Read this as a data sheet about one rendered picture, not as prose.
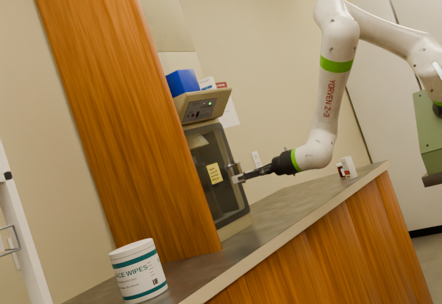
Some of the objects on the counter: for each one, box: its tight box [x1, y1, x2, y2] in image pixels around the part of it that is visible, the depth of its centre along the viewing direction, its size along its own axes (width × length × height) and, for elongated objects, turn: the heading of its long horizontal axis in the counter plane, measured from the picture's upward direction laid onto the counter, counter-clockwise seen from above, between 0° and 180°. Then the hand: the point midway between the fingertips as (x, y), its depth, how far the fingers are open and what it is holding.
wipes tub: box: [109, 238, 168, 304], centre depth 145 cm, size 13×13×15 cm
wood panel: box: [27, 0, 222, 263], centre depth 194 cm, size 49×3×140 cm, turn 152°
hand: (242, 176), depth 207 cm, fingers open, 6 cm apart
